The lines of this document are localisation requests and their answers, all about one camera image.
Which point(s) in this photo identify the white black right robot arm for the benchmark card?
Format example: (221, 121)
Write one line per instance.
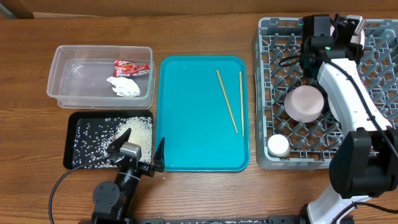
(365, 164)

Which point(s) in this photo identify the black rail at table edge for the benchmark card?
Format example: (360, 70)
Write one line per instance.
(273, 219)

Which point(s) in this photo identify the pile of rice grains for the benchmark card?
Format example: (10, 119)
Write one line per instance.
(94, 135)

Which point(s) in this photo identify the white paper cup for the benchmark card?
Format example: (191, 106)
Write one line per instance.
(278, 146)

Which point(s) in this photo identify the red snack wrapper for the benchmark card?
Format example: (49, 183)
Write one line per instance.
(129, 69)

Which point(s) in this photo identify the white tissue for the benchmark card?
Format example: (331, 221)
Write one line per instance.
(124, 86)

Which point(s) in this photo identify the clear plastic bin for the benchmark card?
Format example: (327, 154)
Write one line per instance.
(78, 77)

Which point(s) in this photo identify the grey bowl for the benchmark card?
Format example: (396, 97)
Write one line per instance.
(304, 103)

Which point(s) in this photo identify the teal plastic tray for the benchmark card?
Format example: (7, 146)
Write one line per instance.
(193, 117)

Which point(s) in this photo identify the black waste tray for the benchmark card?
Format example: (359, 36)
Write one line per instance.
(72, 123)

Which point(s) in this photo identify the wooden chopstick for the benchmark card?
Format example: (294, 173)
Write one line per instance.
(241, 101)
(227, 101)

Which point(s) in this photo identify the large white plate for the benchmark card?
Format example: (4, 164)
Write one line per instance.
(359, 39)

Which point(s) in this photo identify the grey dish rack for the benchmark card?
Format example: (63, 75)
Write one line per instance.
(313, 145)

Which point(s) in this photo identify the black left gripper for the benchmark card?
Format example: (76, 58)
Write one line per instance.
(158, 162)

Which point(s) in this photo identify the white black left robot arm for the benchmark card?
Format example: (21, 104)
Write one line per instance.
(112, 199)

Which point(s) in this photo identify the small white plate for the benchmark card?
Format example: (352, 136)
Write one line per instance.
(332, 109)

